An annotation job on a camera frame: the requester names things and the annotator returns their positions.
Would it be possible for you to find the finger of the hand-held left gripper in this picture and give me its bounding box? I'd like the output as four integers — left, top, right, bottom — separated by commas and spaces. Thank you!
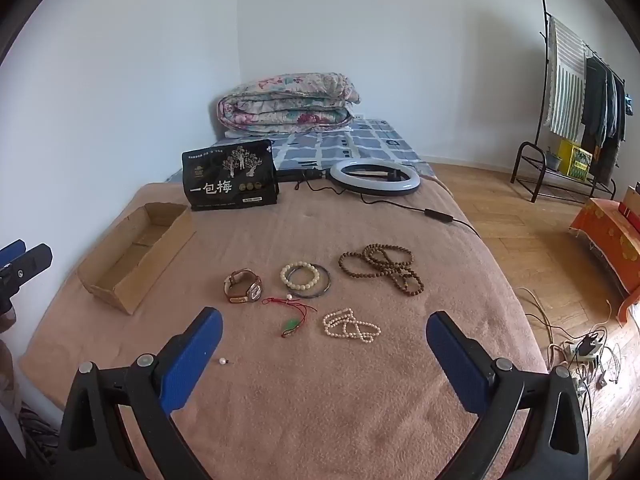
0, 239, 27, 267
0, 243, 53, 311

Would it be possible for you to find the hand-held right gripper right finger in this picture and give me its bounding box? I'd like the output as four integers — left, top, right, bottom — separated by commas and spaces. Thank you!
425, 311, 590, 480

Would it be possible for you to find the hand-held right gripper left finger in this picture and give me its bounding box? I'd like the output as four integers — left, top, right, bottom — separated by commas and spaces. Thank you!
52, 306, 224, 480

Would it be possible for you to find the brown strap wristwatch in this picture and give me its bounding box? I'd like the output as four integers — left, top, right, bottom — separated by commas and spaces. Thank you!
223, 269, 263, 305

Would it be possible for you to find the cardboard box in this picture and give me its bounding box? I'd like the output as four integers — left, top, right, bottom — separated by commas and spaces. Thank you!
76, 202, 197, 316

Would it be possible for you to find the long brown bead necklace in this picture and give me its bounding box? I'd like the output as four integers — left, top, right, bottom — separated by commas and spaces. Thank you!
338, 243, 423, 297

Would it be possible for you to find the white pearl necklace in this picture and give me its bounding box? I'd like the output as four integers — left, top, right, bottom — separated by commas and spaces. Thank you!
322, 310, 382, 345

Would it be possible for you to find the cream bead bracelet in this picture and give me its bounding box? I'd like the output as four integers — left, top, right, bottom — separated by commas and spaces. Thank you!
280, 261, 321, 291

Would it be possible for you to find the blue bangle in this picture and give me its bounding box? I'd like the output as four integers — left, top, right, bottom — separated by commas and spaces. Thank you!
286, 262, 332, 299

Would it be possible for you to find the pink blanket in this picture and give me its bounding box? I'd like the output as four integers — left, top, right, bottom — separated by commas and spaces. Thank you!
20, 180, 551, 480

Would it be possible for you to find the white power strip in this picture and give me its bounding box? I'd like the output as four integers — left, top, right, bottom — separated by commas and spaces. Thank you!
564, 335, 602, 362

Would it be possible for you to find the dark striped cloth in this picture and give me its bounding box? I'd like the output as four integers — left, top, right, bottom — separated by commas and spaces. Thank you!
17, 402, 58, 463

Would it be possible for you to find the black snack bag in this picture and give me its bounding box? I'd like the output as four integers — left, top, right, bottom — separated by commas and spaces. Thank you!
181, 139, 280, 212

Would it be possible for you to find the orange patterned cloth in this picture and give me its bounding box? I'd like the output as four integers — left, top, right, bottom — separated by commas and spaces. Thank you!
570, 197, 640, 328

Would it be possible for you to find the black metal clothes rack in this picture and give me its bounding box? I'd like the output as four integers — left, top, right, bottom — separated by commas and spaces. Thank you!
510, 0, 628, 204

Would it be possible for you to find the yellow box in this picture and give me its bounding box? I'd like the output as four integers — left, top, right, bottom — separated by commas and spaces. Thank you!
556, 139, 593, 181

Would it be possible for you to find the brown and red box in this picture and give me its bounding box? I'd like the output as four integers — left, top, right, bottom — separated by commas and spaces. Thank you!
617, 186, 640, 233

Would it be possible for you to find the folded floral quilt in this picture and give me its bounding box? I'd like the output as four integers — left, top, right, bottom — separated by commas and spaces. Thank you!
217, 73, 361, 134

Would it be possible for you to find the dark grey hanging garment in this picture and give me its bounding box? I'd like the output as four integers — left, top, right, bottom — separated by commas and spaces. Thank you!
580, 55, 610, 183

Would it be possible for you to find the striped hanging towel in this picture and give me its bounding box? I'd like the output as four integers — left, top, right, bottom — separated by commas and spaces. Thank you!
544, 15, 588, 143

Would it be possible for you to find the blue denim hanging garment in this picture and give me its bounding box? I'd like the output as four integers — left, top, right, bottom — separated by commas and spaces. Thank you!
604, 67, 628, 161

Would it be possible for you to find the red string jade pendant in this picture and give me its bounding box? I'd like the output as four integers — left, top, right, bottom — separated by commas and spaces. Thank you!
261, 296, 318, 338

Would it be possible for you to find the black ring light cable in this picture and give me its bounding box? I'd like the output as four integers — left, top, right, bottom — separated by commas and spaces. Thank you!
295, 177, 481, 238

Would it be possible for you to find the tangle of floor cables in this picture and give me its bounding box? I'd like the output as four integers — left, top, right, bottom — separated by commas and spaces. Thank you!
517, 287, 626, 401

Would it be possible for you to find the white ring light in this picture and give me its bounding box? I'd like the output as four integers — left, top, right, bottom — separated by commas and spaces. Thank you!
274, 160, 422, 197

